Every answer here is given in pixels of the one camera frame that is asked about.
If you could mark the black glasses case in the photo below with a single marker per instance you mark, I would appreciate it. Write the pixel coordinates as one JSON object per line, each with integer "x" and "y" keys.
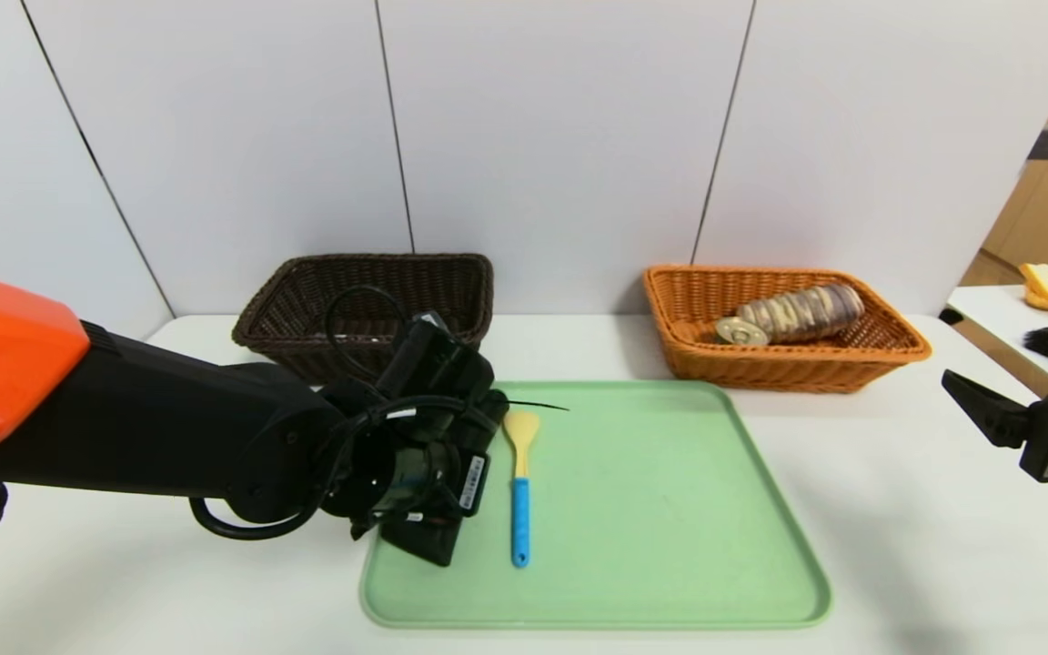
{"x": 424, "y": 548}

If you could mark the light green plastic tray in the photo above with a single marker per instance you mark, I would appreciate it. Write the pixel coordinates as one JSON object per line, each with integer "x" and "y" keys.
{"x": 670, "y": 491}

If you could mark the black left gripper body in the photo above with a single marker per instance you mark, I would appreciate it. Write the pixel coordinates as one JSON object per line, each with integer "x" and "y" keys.
{"x": 467, "y": 482}

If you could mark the orange wicker basket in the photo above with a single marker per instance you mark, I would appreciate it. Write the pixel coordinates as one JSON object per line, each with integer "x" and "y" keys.
{"x": 760, "y": 368}

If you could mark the white side table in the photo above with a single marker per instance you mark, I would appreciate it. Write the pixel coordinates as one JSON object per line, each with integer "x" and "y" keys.
{"x": 997, "y": 314}

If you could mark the tin can with gold lid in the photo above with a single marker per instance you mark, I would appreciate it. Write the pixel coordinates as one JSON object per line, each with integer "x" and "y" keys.
{"x": 740, "y": 332}

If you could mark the dark brown wicker basket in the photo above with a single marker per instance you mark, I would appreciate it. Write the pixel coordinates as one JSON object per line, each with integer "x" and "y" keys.
{"x": 451, "y": 291}

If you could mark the brown striped bread roll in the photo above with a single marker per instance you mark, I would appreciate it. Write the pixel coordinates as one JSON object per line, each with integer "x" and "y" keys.
{"x": 801, "y": 312}

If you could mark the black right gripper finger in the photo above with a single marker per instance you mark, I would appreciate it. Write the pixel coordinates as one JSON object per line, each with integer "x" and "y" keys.
{"x": 988, "y": 409}

